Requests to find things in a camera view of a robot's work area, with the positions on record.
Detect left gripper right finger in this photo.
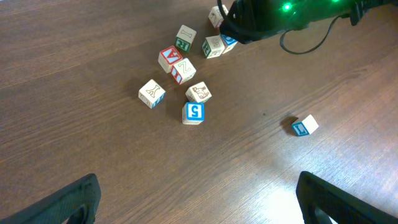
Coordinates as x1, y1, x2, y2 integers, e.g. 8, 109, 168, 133
296, 171, 397, 224

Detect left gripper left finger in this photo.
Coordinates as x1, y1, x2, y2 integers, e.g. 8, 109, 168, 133
1, 174, 101, 224

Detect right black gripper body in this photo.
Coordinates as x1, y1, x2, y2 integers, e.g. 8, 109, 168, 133
220, 0, 320, 44

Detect blue D block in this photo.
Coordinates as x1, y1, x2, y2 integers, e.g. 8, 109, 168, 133
220, 34, 238, 54

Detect block 5 with green side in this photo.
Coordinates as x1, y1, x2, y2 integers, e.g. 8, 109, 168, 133
202, 35, 225, 58

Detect block with blue T side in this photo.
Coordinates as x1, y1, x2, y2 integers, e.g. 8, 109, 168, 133
292, 114, 319, 136

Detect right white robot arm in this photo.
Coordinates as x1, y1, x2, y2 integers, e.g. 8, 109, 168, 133
220, 0, 397, 44

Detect block with red bottom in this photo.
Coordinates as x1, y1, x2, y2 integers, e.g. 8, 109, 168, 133
208, 6, 224, 28

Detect block I with green R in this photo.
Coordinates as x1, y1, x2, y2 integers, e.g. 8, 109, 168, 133
175, 25, 197, 52

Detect block Z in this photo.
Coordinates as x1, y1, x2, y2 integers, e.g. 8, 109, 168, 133
171, 58, 197, 85

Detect block with animal drawing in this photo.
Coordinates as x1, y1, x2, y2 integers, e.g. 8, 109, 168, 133
185, 82, 212, 103

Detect red A block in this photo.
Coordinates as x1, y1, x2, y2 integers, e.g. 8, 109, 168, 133
158, 45, 183, 73

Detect blue 5 block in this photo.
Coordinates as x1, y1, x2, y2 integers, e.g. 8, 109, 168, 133
182, 102, 205, 125

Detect block Y with blue side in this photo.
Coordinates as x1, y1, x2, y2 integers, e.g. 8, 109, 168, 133
138, 79, 165, 109

